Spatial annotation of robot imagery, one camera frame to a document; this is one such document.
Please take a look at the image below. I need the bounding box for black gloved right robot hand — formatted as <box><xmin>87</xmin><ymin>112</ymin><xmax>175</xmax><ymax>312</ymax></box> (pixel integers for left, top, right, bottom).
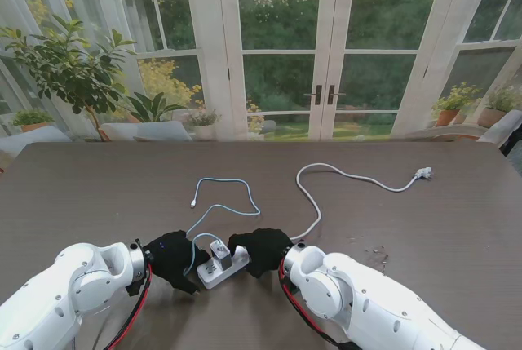
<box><xmin>226</xmin><ymin>227</ymin><xmax>294</xmax><ymax>279</ymax></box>

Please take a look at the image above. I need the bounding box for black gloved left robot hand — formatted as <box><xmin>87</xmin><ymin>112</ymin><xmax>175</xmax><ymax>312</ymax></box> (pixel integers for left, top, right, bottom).
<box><xmin>143</xmin><ymin>230</ymin><xmax>210</xmax><ymax>296</ymax></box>

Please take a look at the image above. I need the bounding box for grey USB charger adapter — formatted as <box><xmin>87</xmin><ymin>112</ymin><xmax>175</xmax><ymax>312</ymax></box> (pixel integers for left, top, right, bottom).
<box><xmin>208</xmin><ymin>240</ymin><xmax>232</xmax><ymax>272</ymax></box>

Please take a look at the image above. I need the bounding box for white power strip with cord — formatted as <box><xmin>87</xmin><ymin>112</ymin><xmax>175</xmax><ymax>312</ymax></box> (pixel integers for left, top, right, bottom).
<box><xmin>196</xmin><ymin>163</ymin><xmax>435</xmax><ymax>290</ymax></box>

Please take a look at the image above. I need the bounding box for light blue braided USB cable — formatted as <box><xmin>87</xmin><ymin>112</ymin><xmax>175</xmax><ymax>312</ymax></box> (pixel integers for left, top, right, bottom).
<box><xmin>182</xmin><ymin>177</ymin><xmax>262</xmax><ymax>278</ymax></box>

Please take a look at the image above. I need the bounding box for printed garden window backdrop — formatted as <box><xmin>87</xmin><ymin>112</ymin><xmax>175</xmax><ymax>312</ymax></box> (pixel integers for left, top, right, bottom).
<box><xmin>0</xmin><ymin>0</ymin><xmax>522</xmax><ymax>144</ymax></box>

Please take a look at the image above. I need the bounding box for red black left arm cable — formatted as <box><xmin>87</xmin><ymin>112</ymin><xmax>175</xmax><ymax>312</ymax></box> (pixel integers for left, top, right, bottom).
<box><xmin>104</xmin><ymin>264</ymin><xmax>154</xmax><ymax>350</ymax></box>

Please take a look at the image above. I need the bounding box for red black arm cable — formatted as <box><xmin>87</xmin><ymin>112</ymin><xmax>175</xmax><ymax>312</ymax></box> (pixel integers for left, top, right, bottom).
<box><xmin>278</xmin><ymin>258</ymin><xmax>362</xmax><ymax>350</ymax></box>
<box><xmin>104</xmin><ymin>264</ymin><xmax>154</xmax><ymax>350</ymax></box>

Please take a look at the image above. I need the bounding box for red black right arm cable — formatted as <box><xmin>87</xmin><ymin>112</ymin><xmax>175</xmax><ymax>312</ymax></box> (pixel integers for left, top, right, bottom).
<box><xmin>278</xmin><ymin>258</ymin><xmax>362</xmax><ymax>350</ymax></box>

